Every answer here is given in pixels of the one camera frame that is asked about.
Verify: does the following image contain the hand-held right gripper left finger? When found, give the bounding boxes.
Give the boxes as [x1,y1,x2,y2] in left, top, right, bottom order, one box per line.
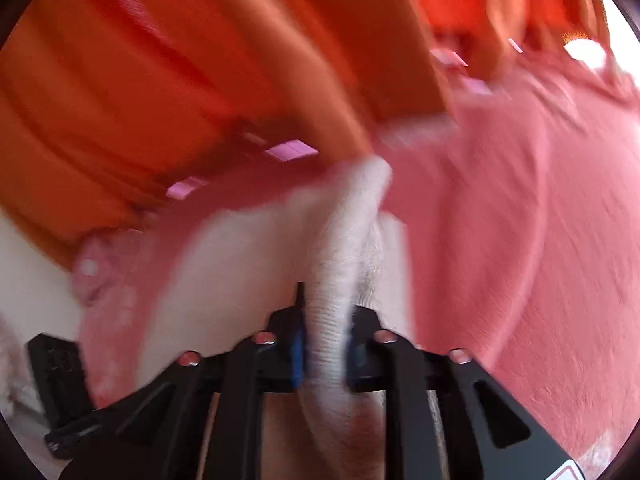
[59,282,307,480]

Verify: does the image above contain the pink cushion with white button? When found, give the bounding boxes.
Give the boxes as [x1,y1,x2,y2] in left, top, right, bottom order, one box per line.
[74,232,143,307]

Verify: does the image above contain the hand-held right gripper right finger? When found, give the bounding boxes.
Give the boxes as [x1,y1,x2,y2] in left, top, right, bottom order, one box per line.
[344,306,587,480]

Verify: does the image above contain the orange curtain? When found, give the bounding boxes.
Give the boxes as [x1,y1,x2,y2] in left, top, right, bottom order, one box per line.
[0,0,603,272]

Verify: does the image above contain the pale pink heart-dotted sweater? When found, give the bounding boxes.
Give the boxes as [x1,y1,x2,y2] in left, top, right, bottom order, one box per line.
[135,155,447,480]

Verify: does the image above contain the pink fleece blanket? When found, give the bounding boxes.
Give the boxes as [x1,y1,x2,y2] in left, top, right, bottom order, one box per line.
[75,45,640,480]

